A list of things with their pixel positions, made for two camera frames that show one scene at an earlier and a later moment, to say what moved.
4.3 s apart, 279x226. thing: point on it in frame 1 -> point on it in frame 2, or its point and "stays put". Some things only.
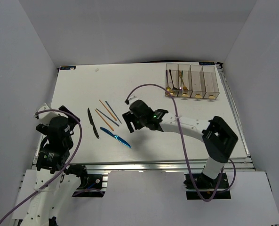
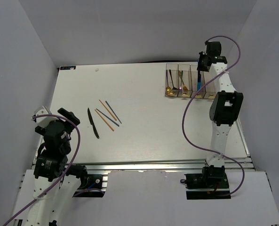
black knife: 92,123 stays put
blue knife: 118,138 -> 199,80
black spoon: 174,88 stays put
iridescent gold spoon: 168,91 stays put
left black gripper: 43,128 stays put
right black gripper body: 141,121 -> 200,67
